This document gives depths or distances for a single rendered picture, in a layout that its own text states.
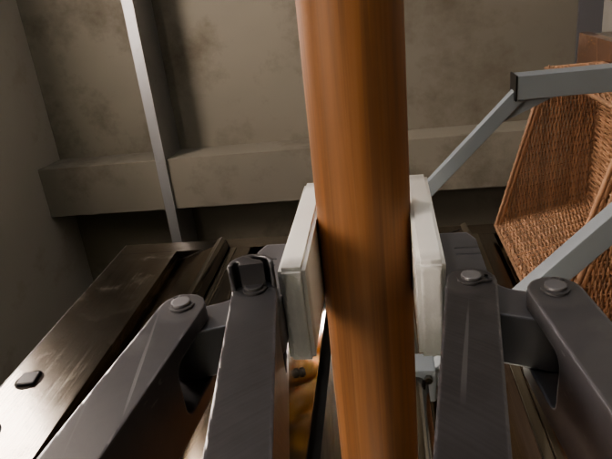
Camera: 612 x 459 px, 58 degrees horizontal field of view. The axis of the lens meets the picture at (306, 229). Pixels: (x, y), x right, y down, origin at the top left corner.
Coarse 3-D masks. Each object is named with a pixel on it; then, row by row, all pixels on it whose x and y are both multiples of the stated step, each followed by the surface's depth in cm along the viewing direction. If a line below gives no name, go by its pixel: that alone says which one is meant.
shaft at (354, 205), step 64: (320, 0) 14; (384, 0) 14; (320, 64) 15; (384, 64) 15; (320, 128) 16; (384, 128) 15; (320, 192) 17; (384, 192) 16; (384, 256) 17; (384, 320) 18; (384, 384) 19; (384, 448) 20
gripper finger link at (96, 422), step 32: (160, 320) 14; (192, 320) 13; (128, 352) 12; (160, 352) 12; (128, 384) 11; (160, 384) 12; (192, 384) 14; (96, 416) 11; (128, 416) 11; (160, 416) 12; (192, 416) 13; (64, 448) 10; (96, 448) 10; (128, 448) 11; (160, 448) 12
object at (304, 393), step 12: (324, 300) 153; (324, 312) 150; (288, 348) 109; (300, 360) 115; (312, 360) 126; (312, 372) 124; (300, 384) 112; (312, 384) 122; (300, 396) 110; (312, 396) 120; (300, 408) 108; (312, 408) 118; (300, 420) 107; (300, 432) 105; (300, 444) 103; (300, 456) 102
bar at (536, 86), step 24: (528, 72) 94; (552, 72) 92; (576, 72) 91; (600, 72) 90; (528, 96) 93; (552, 96) 92; (504, 120) 96; (480, 144) 98; (456, 168) 101; (432, 192) 103; (600, 216) 53; (576, 240) 54; (600, 240) 53; (552, 264) 55; (576, 264) 54; (432, 360) 62; (432, 384) 61; (432, 432) 54; (432, 456) 51
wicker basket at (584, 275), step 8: (608, 200) 103; (608, 248) 106; (600, 256) 107; (608, 256) 107; (592, 264) 108; (600, 264) 108; (608, 264) 108; (584, 272) 108; (592, 272) 109; (600, 272) 109; (608, 272) 108; (576, 280) 110; (584, 280) 109; (592, 280) 109; (600, 280) 109; (608, 280) 109; (584, 288) 110; (592, 288) 110; (600, 288) 110; (608, 288) 109; (592, 296) 110; (600, 296) 110; (600, 304) 111; (608, 304) 111; (608, 312) 111
